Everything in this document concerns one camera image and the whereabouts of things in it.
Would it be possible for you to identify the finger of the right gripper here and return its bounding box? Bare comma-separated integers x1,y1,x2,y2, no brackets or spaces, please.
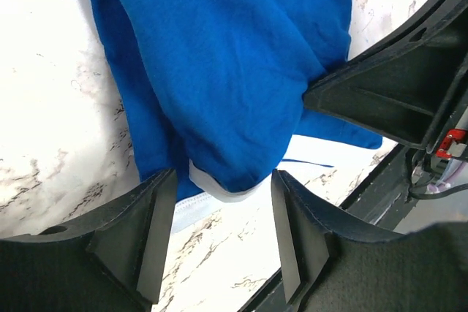
303,0,467,150

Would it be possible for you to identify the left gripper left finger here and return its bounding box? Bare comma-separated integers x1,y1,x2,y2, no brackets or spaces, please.
1,170,178,311

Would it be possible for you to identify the blue boxer underwear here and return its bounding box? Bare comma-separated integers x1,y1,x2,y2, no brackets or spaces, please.
91,0,382,232

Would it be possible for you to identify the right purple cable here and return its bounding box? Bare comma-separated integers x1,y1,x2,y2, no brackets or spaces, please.
427,158,468,194

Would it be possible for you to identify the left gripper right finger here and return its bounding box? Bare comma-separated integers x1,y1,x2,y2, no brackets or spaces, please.
271,171,467,311

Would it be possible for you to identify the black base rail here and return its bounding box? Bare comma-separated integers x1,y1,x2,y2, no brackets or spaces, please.
244,146,420,311

